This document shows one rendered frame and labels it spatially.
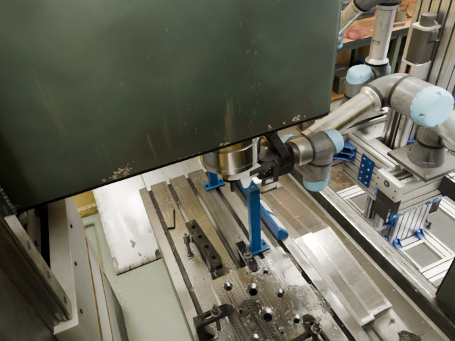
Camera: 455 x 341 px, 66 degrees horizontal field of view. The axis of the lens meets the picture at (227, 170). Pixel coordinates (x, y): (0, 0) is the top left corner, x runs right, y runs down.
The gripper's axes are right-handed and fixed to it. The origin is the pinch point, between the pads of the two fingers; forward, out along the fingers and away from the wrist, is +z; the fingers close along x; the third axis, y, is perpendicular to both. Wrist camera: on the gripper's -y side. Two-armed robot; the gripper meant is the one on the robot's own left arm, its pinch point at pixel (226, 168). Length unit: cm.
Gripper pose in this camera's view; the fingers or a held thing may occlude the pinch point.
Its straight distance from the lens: 91.3
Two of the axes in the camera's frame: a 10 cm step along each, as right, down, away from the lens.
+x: -4.0, -5.5, 7.3
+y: 0.5, 7.9, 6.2
